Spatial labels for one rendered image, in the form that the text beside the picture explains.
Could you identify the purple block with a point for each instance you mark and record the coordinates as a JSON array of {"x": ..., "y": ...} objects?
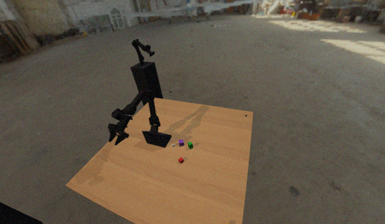
[{"x": 181, "y": 143}]

